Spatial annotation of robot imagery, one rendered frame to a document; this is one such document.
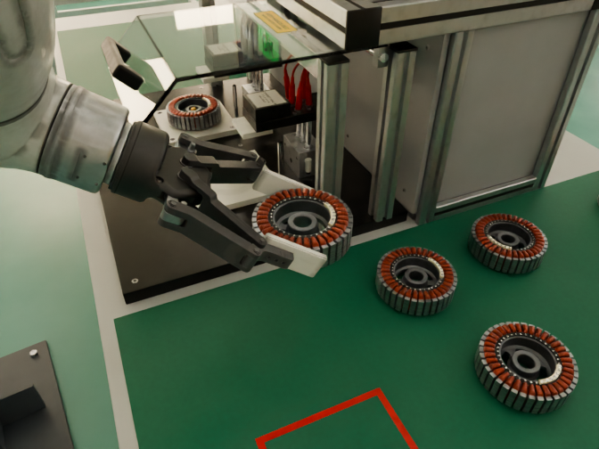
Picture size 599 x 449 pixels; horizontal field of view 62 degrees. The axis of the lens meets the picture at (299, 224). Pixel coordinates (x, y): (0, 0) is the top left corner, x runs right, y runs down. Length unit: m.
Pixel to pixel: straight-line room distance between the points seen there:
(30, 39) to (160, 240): 0.51
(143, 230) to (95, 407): 0.85
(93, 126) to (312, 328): 0.38
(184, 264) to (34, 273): 1.34
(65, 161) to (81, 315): 1.38
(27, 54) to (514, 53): 0.65
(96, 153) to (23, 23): 0.16
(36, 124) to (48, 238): 1.73
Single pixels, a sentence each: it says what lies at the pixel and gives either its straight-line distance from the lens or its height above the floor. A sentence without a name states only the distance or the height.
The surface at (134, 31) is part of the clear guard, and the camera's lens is 0.78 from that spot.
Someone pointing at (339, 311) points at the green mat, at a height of 0.75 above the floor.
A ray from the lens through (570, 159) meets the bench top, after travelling 1.16.
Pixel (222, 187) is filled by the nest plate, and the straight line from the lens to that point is 0.89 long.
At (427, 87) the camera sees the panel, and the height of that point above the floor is 0.99.
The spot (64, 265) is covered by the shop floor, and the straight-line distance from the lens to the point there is 2.04.
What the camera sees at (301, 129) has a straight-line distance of 0.91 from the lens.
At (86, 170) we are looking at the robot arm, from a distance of 0.49.
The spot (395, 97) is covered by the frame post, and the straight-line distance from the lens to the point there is 0.71.
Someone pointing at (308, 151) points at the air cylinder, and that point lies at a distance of 0.90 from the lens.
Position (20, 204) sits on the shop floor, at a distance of 2.44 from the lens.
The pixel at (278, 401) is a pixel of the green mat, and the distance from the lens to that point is 0.63.
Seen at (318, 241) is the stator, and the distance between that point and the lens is 0.52.
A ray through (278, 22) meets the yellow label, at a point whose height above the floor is 1.07.
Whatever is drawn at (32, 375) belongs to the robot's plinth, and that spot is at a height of 0.02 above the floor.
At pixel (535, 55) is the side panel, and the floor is 1.01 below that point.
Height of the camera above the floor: 1.29
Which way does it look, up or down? 39 degrees down
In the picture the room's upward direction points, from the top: straight up
